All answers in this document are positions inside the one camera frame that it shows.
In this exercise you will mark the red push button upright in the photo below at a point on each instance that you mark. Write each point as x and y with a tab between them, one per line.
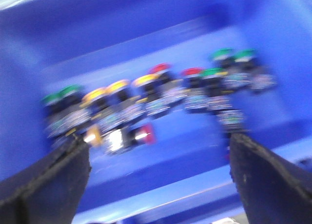
196	100
171	88

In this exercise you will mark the blue crate front left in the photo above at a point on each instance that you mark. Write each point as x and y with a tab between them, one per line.
184	178

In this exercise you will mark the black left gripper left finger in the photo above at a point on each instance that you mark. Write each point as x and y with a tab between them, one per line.
48	191

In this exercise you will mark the green push button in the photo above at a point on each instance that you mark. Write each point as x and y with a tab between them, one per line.
260	79
53	107
213	85
75	116
234	78

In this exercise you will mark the red push button lying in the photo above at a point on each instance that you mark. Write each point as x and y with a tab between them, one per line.
124	139

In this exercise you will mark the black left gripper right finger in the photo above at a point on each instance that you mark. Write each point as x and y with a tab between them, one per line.
272	189

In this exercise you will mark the yellow push button lying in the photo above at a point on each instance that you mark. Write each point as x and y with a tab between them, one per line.
93	136

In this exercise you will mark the yellow push button upright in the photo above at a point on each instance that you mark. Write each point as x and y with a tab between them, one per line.
104	114
130	111

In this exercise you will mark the green push button back right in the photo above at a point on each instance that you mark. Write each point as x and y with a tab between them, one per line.
234	78

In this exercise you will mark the green push button far right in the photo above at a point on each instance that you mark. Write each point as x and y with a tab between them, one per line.
260	79

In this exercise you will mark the green push button front right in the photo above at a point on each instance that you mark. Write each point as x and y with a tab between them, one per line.
213	85

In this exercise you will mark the red push button upright right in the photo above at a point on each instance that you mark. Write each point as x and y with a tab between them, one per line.
196	100

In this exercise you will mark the loose contact block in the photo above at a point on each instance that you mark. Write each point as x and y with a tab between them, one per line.
232	120

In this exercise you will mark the red push button upright centre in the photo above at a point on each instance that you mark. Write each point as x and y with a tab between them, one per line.
171	88

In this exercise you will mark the yellow push button hidden behind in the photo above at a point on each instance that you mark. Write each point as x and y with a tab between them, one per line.
151	96

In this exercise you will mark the yellow push button upright left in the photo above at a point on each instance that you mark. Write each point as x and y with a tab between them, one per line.
104	114

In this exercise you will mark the yellow push button upright middle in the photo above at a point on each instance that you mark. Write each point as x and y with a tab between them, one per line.
130	111

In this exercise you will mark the green push button far left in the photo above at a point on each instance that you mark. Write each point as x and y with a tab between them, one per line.
53	107

